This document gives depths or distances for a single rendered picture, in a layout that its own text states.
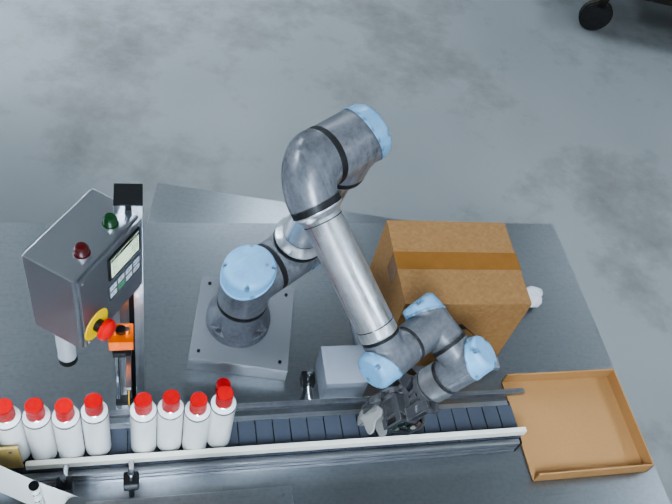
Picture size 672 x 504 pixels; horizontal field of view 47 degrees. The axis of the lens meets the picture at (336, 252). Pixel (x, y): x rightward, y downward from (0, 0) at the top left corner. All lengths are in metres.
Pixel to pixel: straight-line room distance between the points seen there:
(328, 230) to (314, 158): 0.13
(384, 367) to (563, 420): 0.72
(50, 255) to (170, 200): 0.96
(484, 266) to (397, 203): 1.66
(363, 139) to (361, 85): 2.58
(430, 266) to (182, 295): 0.62
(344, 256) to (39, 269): 0.51
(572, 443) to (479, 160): 2.05
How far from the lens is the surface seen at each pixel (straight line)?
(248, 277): 1.66
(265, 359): 1.82
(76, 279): 1.20
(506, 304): 1.77
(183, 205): 2.15
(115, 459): 1.66
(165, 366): 1.85
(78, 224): 1.26
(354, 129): 1.40
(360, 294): 1.39
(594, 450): 2.02
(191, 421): 1.56
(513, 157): 3.89
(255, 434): 1.73
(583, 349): 2.17
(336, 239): 1.36
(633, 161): 4.22
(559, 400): 2.04
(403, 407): 1.61
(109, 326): 1.31
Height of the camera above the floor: 2.44
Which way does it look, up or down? 50 degrees down
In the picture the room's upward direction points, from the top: 17 degrees clockwise
